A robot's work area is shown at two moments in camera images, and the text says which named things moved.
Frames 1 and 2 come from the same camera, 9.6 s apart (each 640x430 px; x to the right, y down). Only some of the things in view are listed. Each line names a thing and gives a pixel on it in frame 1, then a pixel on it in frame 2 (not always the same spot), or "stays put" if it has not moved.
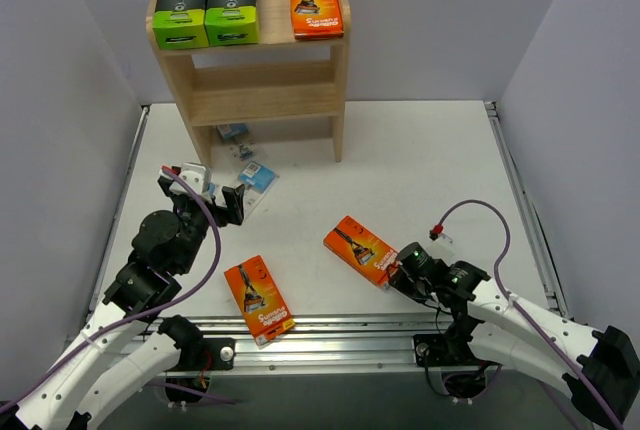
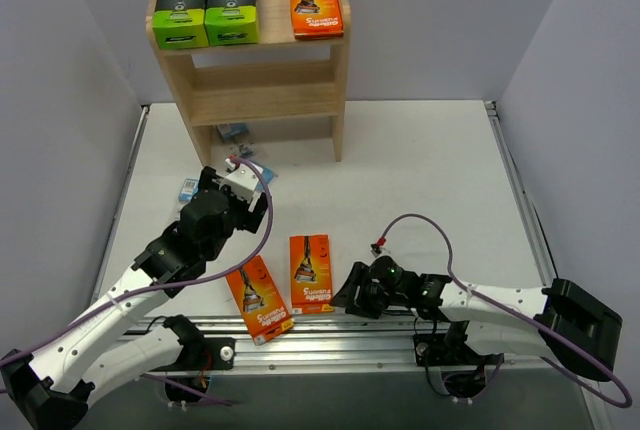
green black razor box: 232,17 stays put
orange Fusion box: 316,8 stays put
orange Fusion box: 363,248 -> 311,276
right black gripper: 400,280 -> 359,290
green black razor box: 179,12 stays put
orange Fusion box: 263,306 stays put
